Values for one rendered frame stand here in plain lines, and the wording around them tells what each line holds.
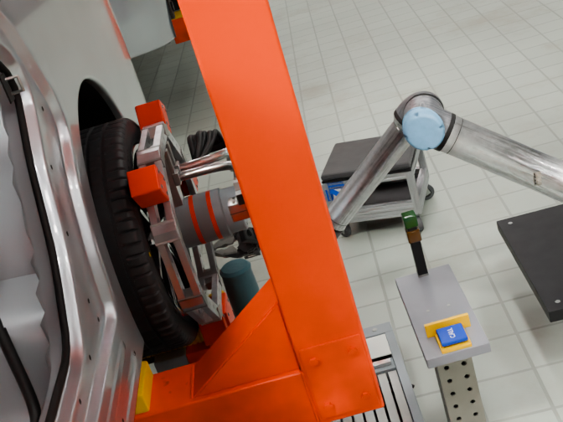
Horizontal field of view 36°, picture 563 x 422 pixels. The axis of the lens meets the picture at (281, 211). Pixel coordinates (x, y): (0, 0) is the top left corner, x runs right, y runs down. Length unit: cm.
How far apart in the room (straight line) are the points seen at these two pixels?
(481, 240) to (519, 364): 83
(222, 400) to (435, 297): 79
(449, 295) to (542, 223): 67
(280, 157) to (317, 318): 39
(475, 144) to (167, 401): 111
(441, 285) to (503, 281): 82
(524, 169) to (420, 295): 47
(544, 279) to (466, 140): 56
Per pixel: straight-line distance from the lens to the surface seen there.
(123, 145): 226
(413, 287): 259
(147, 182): 211
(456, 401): 258
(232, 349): 198
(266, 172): 174
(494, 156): 251
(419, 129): 246
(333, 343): 195
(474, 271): 345
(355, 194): 275
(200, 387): 203
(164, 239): 216
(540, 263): 288
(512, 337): 308
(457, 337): 231
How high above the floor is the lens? 184
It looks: 25 degrees down
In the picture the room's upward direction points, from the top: 17 degrees counter-clockwise
